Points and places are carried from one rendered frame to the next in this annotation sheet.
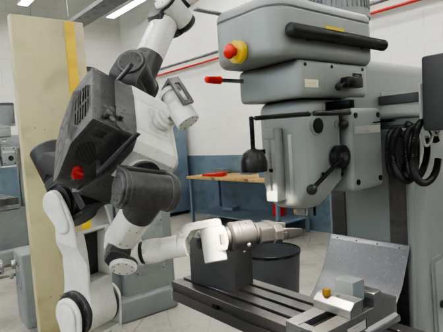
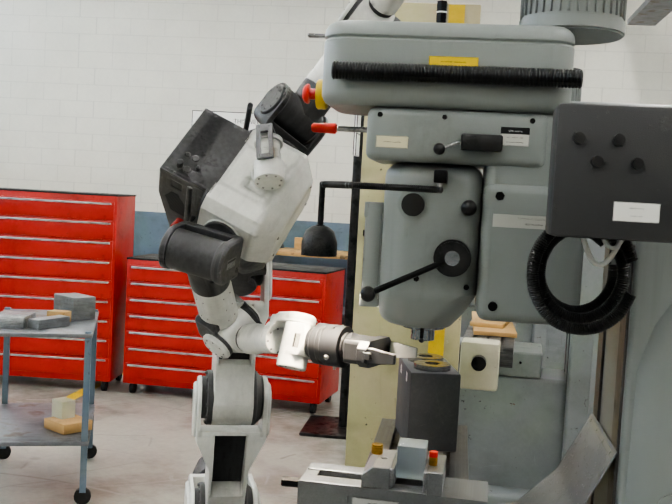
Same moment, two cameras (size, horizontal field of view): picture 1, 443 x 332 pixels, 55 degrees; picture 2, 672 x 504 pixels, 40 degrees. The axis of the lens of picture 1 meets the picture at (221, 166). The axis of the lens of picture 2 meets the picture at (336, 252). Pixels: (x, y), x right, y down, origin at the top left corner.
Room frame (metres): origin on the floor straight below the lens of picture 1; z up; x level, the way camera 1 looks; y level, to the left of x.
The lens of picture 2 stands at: (-0.09, -1.48, 1.57)
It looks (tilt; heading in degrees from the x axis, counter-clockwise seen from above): 4 degrees down; 47
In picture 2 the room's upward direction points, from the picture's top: 3 degrees clockwise
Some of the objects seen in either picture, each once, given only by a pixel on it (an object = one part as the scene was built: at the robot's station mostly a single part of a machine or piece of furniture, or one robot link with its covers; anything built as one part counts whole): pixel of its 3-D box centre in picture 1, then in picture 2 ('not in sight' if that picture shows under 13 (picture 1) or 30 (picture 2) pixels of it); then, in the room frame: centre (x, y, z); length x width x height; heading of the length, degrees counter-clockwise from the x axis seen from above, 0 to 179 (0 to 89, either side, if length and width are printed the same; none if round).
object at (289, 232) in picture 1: (293, 232); (380, 357); (1.22, -0.20, 1.24); 0.06 x 0.02 x 0.03; 109
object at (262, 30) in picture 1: (295, 41); (446, 74); (1.31, -0.25, 1.81); 0.47 x 0.26 x 0.16; 130
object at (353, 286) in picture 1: (349, 288); (412, 458); (1.18, -0.34, 1.08); 0.06 x 0.05 x 0.06; 38
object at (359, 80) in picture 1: (346, 84); (467, 145); (1.24, -0.38, 1.66); 0.12 x 0.04 x 0.04; 130
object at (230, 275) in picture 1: (220, 257); (426, 399); (1.63, 0.03, 1.07); 0.22 x 0.12 x 0.20; 51
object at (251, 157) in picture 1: (253, 159); (319, 240); (1.14, -0.09, 1.47); 0.07 x 0.07 x 0.06
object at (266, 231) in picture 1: (256, 234); (353, 349); (1.25, -0.09, 1.24); 0.13 x 0.12 x 0.10; 19
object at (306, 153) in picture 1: (299, 153); (430, 245); (1.30, -0.24, 1.47); 0.21 x 0.19 x 0.32; 40
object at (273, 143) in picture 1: (274, 165); (372, 254); (1.23, -0.15, 1.44); 0.04 x 0.04 x 0.21; 40
